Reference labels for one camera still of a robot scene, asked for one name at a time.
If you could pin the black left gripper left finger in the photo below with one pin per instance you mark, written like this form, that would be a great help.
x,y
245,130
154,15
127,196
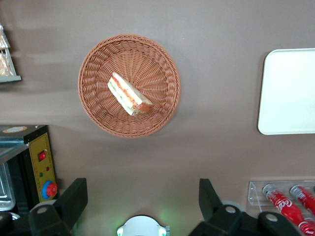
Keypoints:
x,y
71,201

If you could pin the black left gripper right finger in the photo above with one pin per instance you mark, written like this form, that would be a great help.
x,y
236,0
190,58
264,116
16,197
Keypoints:
x,y
209,201

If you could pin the triangle sandwich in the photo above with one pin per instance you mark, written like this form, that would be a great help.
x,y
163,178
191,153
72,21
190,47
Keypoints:
x,y
128,94

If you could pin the cream plastic tray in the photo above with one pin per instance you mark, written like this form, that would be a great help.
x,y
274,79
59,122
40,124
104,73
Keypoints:
x,y
288,93

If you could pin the grey snack tray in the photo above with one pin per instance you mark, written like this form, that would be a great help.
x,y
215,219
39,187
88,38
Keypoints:
x,y
9,79

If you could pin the round brown wicker basket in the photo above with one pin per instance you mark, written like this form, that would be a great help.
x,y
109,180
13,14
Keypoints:
x,y
147,61

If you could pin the clear acrylic bottle rack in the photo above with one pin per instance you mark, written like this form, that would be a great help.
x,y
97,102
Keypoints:
x,y
253,194

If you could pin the black food warmer cabinet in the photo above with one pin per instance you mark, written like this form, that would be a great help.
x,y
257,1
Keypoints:
x,y
41,147

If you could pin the steel pan in warmer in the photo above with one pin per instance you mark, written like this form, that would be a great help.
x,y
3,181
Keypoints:
x,y
6,189

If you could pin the clear bag of crackers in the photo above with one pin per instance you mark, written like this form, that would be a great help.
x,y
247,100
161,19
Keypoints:
x,y
5,64
3,39

